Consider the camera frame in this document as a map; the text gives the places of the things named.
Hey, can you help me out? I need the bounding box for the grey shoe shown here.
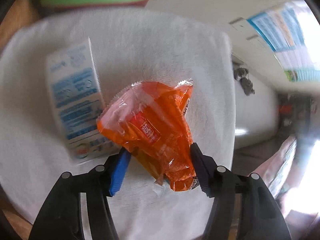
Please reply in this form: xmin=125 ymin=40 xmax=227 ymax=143
xmin=233 ymin=67 xmax=249 ymax=81
xmin=240 ymin=77 xmax=255 ymax=96

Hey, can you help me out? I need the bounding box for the grey shoe left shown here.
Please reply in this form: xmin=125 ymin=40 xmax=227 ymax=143
xmin=233 ymin=67 xmax=249 ymax=81

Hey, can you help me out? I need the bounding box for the red bucket on shelf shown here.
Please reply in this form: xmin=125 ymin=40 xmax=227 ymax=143
xmin=279 ymin=105 xmax=293 ymax=116

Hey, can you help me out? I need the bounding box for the white blue milk carton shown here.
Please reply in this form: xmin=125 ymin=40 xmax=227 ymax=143
xmin=46 ymin=38 xmax=119 ymax=164

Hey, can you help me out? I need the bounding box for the dark storage shelf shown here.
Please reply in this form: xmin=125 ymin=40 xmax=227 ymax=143
xmin=277 ymin=93 xmax=313 ymax=138

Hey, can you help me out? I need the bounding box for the grey shoe right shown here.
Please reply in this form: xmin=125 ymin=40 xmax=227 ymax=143
xmin=240 ymin=77 xmax=255 ymax=96

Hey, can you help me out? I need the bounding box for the striped pink bedding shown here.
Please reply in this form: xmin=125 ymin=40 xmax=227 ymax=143
xmin=249 ymin=134 xmax=301 ymax=201

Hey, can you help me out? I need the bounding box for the white towel cloth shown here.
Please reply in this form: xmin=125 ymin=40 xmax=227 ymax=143
xmin=0 ymin=6 xmax=237 ymax=240

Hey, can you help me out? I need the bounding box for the orange snack bag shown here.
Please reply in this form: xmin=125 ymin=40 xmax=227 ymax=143
xmin=97 ymin=79 xmax=199 ymax=192

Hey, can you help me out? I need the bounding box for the wall poster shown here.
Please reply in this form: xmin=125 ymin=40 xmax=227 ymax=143
xmin=247 ymin=0 xmax=319 ymax=82

